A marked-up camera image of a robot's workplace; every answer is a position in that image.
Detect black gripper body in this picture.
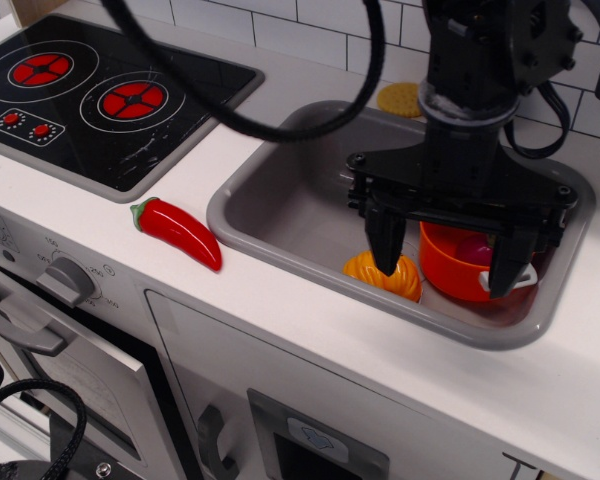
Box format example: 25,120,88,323
347,124,578,246

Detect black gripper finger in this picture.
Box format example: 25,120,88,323
365,201,406,276
488,230,536,299

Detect purple toy beet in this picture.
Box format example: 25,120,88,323
455,234,493,266

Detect orange toy pot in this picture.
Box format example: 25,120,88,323
418,220,539,303

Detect grey toy sink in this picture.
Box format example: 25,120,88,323
207,109,596,350

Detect orange toy pumpkin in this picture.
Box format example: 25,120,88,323
342,250,423,302

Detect yellow round cracker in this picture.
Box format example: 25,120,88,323
377,82,421,118

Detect red toy chili pepper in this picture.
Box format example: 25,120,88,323
130,197,223,272

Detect grey dishwasher panel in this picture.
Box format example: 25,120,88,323
247,389,390,480

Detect white toy oven door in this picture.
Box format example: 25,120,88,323
0,258,184,480

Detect grey oven knob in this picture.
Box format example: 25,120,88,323
36,257,95,307

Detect black toy stovetop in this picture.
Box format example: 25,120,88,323
0,13,266,204

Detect thin black wires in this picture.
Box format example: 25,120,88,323
502,80,572,160

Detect black braided cable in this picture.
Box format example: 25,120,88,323
101,0,385,143

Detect grey cabinet door handle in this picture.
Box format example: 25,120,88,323
198,405,239,480

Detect grey oven door handle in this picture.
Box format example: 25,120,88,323
0,294,67,357

